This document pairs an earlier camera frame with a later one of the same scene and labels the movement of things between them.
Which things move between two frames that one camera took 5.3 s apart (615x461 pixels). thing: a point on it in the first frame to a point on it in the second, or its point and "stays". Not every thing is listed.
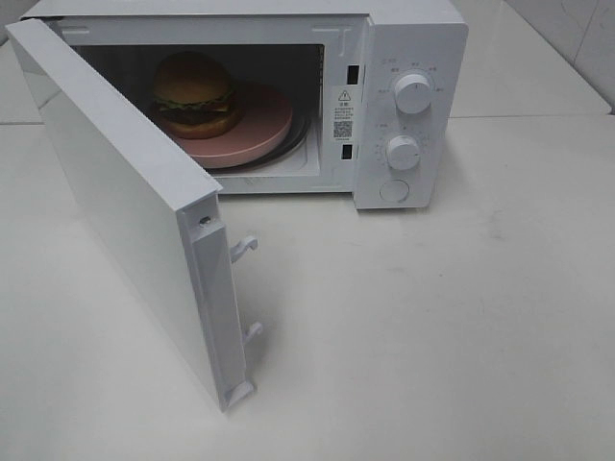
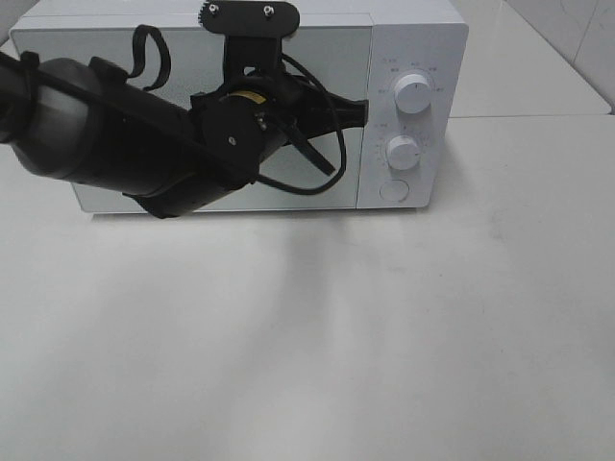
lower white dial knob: x=403 y=153 stays
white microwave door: x=155 y=219 to x=175 y=63
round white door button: x=396 y=190 stays
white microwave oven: x=363 y=97 stays
